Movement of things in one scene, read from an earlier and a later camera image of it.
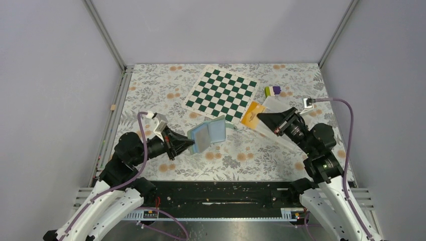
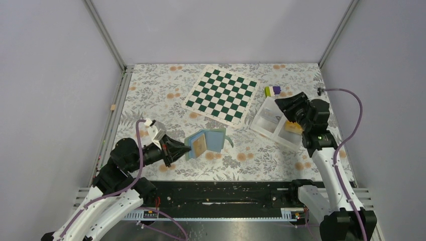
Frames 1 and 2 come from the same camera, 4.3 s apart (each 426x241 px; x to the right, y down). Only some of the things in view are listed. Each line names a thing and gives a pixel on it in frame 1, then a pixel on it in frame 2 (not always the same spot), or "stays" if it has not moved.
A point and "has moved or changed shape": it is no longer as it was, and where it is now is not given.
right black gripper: (279, 122) -> (286, 104)
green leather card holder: (204, 134) has moved or changed shape
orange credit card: (250, 118) has moved or changed shape
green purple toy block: (272, 91) stays
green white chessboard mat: (222, 94) stays
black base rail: (218, 200) stays
